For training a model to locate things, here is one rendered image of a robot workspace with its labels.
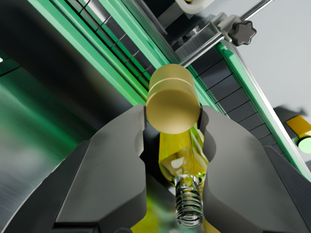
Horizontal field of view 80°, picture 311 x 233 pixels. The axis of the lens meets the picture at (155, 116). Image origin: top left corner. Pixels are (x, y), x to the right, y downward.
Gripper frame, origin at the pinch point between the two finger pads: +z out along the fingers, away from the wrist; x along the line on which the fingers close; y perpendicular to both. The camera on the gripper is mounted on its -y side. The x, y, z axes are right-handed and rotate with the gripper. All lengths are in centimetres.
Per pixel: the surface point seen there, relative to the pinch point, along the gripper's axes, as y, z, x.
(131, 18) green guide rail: -3.6, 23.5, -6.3
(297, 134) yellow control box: 26, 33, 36
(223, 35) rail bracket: -1.9, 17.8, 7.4
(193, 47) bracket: 1.4, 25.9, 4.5
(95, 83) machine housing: 11.8, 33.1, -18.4
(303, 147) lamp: 28, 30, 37
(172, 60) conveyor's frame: 4.0, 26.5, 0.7
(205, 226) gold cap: 17.2, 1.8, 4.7
